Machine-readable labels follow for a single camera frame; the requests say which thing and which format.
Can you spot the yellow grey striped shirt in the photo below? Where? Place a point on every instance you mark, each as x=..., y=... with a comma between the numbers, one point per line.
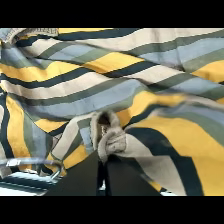
x=133, y=86

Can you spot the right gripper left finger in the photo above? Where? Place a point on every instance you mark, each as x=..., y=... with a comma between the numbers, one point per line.
x=81, y=180

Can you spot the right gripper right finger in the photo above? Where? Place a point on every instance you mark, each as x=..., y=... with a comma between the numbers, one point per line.
x=128, y=181

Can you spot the silver frame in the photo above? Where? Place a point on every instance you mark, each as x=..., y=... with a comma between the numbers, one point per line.
x=20, y=185

